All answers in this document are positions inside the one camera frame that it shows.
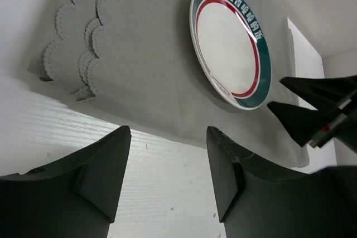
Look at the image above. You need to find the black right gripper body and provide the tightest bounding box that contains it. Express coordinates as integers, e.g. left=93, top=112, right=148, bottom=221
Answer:
left=308, top=89, right=356, bottom=153

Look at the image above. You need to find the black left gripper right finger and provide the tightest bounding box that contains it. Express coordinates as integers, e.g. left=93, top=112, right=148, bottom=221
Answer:
left=206, top=127, right=356, bottom=237

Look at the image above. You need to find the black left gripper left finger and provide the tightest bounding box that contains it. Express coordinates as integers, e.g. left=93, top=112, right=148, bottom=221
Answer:
left=1, top=126, right=131, bottom=237

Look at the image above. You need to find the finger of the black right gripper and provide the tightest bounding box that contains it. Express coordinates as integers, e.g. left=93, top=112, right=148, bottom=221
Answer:
left=267, top=101, right=332, bottom=147
left=280, top=75, right=356, bottom=110

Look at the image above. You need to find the grey cloth placemat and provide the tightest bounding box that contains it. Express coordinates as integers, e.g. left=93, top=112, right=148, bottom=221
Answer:
left=27, top=0, right=310, bottom=168

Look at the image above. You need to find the white plate green red rim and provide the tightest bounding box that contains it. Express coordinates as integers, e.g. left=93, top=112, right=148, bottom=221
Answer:
left=189, top=0, right=272, bottom=110

